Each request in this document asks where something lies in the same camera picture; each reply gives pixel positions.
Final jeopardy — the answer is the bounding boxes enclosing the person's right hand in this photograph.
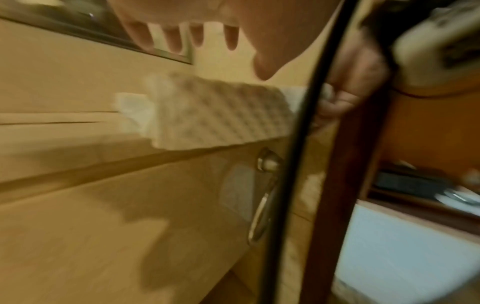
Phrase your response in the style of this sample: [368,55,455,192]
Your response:
[314,29,391,126]

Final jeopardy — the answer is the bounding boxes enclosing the white waffle towel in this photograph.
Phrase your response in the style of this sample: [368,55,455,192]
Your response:
[113,73,335,151]

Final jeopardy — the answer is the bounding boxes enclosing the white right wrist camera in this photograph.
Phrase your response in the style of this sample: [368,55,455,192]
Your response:
[393,6,480,90]

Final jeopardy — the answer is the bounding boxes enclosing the dark wooden door frame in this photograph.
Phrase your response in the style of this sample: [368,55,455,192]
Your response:
[299,89,391,304]

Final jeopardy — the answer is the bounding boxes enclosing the metal framed wall mirror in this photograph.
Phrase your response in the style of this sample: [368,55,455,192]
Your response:
[0,0,194,65]

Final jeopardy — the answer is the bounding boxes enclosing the person's left hand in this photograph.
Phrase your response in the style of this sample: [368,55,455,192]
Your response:
[108,0,339,81]

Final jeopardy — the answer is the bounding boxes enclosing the chrome door handle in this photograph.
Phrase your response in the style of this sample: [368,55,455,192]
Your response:
[247,148,284,247]

